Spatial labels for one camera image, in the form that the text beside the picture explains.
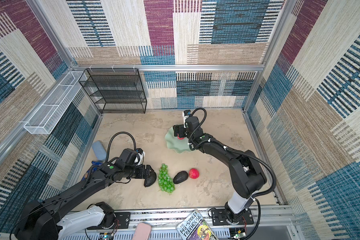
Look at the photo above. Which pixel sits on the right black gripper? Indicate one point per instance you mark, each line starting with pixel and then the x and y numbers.
pixel 181 128

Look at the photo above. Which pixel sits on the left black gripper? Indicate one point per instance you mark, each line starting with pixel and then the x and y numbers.
pixel 142 174

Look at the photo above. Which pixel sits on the dark avocado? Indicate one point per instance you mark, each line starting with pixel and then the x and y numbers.
pixel 180 177
pixel 150 180

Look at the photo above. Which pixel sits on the green fake grape bunch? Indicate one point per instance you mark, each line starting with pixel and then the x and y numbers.
pixel 166 183

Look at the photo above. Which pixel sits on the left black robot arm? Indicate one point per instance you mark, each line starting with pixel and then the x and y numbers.
pixel 52 218

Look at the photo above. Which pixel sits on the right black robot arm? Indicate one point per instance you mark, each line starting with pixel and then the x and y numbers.
pixel 251 177

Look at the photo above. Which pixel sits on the mint green wavy bowl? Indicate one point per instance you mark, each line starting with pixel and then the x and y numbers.
pixel 174 143

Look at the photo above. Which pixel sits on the blue grey oblong case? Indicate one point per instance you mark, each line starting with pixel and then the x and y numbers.
pixel 99 151

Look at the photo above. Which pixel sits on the pink phone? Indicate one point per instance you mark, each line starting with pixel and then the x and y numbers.
pixel 142 232

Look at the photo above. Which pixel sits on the treehouse book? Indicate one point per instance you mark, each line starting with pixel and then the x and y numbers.
pixel 194 227

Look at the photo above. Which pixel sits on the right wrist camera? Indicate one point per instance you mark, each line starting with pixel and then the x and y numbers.
pixel 186 114

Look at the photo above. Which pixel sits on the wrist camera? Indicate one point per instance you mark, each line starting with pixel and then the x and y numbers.
pixel 186 114
pixel 140 157

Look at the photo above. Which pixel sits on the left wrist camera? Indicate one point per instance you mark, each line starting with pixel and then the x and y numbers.
pixel 140 157

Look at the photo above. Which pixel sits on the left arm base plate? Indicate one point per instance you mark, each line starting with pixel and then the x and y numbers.
pixel 117 220

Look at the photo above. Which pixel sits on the black wire shelf rack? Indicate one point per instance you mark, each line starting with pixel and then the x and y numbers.
pixel 115 91

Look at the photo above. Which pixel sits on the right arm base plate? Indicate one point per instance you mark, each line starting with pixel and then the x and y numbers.
pixel 222 217

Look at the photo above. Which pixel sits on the white mesh wall basket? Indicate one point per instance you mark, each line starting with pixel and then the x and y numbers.
pixel 47 116

